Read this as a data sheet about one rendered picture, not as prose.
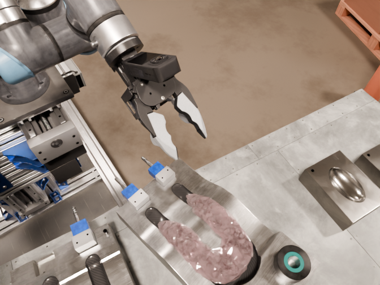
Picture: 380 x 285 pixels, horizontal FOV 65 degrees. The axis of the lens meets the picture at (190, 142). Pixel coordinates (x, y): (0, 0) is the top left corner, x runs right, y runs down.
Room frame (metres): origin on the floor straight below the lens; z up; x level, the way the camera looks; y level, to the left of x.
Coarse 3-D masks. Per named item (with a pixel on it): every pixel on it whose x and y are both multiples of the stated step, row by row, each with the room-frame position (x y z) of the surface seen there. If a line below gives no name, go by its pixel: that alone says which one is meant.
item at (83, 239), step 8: (72, 208) 0.33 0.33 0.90; (72, 224) 0.28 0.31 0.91; (80, 224) 0.28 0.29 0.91; (88, 224) 0.29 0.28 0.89; (72, 232) 0.26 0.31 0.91; (80, 232) 0.25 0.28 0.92; (88, 232) 0.25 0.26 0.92; (72, 240) 0.23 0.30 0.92; (80, 240) 0.23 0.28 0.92; (88, 240) 0.23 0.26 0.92; (96, 240) 0.25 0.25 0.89; (80, 248) 0.22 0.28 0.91; (88, 248) 0.22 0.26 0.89
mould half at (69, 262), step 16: (112, 240) 0.24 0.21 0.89; (64, 256) 0.20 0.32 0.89; (80, 256) 0.20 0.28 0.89; (112, 256) 0.20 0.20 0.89; (16, 272) 0.17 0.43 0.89; (32, 272) 0.17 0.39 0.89; (48, 272) 0.17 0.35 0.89; (64, 272) 0.17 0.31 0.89; (80, 272) 0.17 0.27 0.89; (112, 272) 0.17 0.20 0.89; (128, 272) 0.17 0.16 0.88
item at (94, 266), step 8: (96, 256) 0.20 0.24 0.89; (88, 264) 0.18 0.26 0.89; (96, 264) 0.19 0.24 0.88; (88, 272) 0.17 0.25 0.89; (96, 272) 0.17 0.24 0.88; (104, 272) 0.17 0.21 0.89; (48, 280) 0.15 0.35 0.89; (56, 280) 0.15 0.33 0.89; (96, 280) 0.15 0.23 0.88; (104, 280) 0.15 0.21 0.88
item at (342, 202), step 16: (336, 160) 0.51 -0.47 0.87; (304, 176) 0.46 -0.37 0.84; (320, 176) 0.45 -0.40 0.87; (336, 176) 0.46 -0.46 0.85; (352, 176) 0.45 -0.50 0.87; (320, 192) 0.40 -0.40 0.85; (336, 192) 0.39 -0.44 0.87; (352, 192) 0.40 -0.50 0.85; (368, 192) 0.39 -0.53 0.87; (336, 208) 0.35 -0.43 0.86; (352, 208) 0.34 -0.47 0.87; (368, 208) 0.34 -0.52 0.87; (352, 224) 0.31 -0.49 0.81
